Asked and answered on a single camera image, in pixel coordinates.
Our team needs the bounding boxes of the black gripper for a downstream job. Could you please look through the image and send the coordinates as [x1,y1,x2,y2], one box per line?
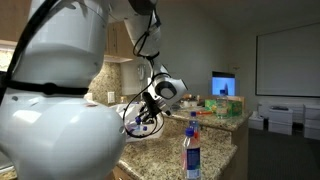
[142,92,161,120]

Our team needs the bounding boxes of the clear plastic bag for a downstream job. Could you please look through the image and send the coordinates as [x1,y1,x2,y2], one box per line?
[111,104,164,143]

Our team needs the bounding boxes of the blue cap bottle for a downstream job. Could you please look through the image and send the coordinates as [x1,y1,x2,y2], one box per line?
[189,111,200,140]
[126,117,148,132]

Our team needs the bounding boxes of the blue cap bottle back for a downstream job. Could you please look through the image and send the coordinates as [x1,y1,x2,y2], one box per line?
[189,111,200,140]

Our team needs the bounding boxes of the clear bottle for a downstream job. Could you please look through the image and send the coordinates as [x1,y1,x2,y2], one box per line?
[181,128,201,180]

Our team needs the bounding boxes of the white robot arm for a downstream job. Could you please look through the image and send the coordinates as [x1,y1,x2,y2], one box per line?
[0,0,186,180]

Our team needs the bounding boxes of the wooden upper cabinet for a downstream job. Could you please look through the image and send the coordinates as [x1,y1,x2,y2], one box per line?
[104,22,135,63]

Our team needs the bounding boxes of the tall bottle on bar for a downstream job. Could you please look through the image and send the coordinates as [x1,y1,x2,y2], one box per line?
[216,90,228,119]

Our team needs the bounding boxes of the green tissue box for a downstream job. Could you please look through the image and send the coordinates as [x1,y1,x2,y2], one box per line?
[205,99,242,117]

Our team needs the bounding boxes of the television screen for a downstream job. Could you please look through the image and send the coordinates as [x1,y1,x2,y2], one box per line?
[211,71,236,96]

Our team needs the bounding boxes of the white storage boxes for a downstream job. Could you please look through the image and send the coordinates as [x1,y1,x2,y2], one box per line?
[249,102,320,140]

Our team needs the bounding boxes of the white projector screen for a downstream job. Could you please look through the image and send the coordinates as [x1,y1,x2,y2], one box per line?
[255,23,320,97]

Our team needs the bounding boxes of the wall outlet plate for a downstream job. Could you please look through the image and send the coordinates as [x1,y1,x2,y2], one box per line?
[107,92,115,103]

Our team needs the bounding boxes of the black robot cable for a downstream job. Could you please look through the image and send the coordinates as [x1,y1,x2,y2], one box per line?
[121,9,166,139]

